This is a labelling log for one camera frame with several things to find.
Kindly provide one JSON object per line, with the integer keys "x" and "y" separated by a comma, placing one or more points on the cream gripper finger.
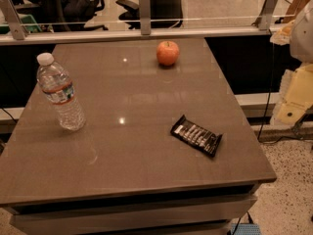
{"x": 295, "y": 96}

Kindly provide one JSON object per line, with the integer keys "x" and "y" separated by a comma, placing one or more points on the clear plastic water bottle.
{"x": 57, "y": 86}

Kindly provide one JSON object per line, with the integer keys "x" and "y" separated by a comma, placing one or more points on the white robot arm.
{"x": 299, "y": 35}

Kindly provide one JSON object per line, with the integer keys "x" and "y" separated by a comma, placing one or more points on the red apple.
{"x": 167, "y": 53}

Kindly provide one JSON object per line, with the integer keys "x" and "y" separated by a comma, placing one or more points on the black snack bar wrapper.
{"x": 196, "y": 136}

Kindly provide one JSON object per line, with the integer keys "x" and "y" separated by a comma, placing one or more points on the blue object under table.
{"x": 245, "y": 229}

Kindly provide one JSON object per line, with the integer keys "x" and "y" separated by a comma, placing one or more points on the grey table drawer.
{"x": 200, "y": 216}

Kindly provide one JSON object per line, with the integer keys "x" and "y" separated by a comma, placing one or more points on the black office chair centre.
{"x": 164, "y": 13}

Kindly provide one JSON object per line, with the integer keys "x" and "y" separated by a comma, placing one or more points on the black office chair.
{"x": 70, "y": 15}
{"x": 164, "y": 13}

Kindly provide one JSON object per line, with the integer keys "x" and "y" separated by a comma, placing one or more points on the black office chair left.
{"x": 70, "y": 15}

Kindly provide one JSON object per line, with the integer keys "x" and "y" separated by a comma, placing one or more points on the green bin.
{"x": 28, "y": 21}

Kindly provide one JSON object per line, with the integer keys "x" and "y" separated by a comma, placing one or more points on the glass partition panel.
{"x": 197, "y": 14}

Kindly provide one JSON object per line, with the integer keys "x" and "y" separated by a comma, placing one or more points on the metal bracket right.
{"x": 264, "y": 19}

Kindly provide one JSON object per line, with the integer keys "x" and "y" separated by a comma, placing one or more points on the metal bracket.
{"x": 13, "y": 20}
{"x": 145, "y": 16}
{"x": 264, "y": 19}

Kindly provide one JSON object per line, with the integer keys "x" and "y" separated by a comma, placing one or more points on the metal bracket centre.
{"x": 145, "y": 16}

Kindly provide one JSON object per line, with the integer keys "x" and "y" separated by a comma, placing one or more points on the metal bracket left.
{"x": 13, "y": 20}

